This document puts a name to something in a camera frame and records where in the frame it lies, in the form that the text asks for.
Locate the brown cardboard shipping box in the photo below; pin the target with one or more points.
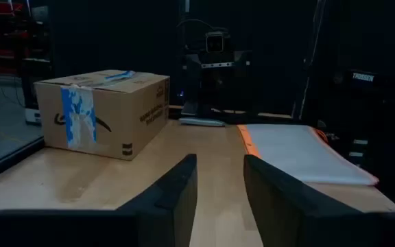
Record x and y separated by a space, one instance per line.
81 113

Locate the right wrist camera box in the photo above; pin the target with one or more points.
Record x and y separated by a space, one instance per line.
214 43

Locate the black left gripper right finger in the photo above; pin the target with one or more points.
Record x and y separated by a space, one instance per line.
303 223

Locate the black tower fan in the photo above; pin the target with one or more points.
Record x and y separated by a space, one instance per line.
36 85

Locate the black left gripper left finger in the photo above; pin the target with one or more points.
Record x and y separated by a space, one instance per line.
156 219

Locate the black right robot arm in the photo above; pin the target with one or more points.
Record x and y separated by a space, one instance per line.
192 103

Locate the black Trossen labelled unit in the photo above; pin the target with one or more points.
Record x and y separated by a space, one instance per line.
362 77

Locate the mesh zip pouch orange trim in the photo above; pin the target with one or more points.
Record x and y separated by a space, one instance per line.
303 154

